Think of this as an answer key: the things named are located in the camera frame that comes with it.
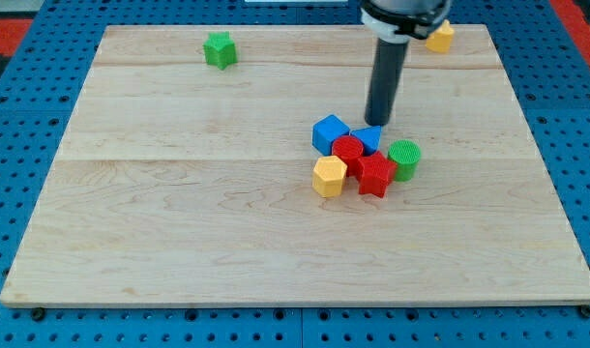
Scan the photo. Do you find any yellow hexagon block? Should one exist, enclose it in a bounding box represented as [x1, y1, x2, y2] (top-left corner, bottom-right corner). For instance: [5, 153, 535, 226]
[312, 156, 347, 198]

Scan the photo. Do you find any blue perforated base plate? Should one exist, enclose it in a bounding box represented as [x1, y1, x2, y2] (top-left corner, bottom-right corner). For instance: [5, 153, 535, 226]
[0, 0, 590, 347]

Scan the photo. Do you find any green cylinder block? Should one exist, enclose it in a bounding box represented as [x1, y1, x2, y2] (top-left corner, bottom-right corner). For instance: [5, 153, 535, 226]
[388, 139, 421, 182]

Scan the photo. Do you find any yellow pentagon block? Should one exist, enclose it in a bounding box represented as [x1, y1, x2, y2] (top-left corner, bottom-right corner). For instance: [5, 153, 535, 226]
[425, 19, 455, 53]

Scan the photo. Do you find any blue cube block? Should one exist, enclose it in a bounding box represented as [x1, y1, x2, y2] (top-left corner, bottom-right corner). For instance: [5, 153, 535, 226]
[311, 114, 350, 156]

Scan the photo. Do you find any green star block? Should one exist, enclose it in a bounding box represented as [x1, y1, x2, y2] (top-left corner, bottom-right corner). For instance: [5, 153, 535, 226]
[203, 32, 238, 70]

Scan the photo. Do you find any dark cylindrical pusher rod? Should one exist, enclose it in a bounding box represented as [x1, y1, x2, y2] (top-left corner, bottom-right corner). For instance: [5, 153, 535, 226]
[365, 39, 408, 127]

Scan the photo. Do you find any red cylinder block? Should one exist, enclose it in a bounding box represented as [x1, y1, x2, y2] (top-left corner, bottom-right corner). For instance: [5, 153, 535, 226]
[332, 135, 364, 177]

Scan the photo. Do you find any red star block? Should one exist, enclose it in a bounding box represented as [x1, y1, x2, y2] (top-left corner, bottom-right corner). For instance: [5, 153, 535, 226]
[356, 152, 398, 198]

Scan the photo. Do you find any wooden board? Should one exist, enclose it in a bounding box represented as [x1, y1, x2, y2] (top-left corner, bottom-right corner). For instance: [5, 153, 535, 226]
[0, 24, 590, 308]

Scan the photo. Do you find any blue triangle block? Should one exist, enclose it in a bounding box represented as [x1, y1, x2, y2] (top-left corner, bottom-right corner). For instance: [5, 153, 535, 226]
[350, 126, 382, 156]

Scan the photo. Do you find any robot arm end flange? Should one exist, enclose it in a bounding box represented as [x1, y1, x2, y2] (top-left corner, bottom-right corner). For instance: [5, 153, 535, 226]
[360, 0, 454, 44]

